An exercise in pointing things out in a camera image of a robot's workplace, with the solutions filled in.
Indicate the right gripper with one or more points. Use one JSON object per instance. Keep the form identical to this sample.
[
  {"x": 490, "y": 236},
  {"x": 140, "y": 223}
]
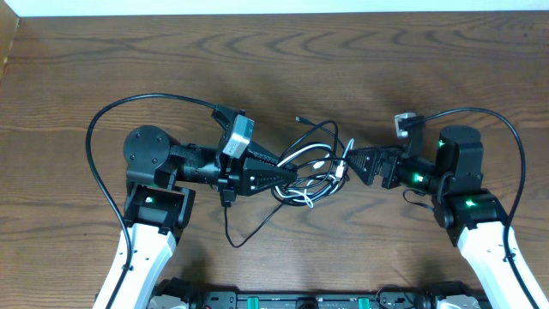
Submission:
[{"x": 392, "y": 156}]

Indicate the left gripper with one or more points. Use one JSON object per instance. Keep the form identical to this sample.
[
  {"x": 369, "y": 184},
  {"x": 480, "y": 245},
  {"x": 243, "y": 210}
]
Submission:
[{"x": 241, "y": 172}]

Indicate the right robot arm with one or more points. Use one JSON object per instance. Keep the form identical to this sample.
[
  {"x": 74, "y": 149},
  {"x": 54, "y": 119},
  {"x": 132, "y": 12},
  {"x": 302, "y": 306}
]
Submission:
[{"x": 473, "y": 218}]

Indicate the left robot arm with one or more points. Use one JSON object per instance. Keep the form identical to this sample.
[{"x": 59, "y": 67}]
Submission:
[{"x": 157, "y": 207}]

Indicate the wooden side panel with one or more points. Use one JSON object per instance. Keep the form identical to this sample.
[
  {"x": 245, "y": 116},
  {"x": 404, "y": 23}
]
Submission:
[{"x": 9, "y": 22}]

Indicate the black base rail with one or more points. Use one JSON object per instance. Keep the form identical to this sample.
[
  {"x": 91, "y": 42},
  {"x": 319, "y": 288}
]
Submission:
[{"x": 391, "y": 298}]

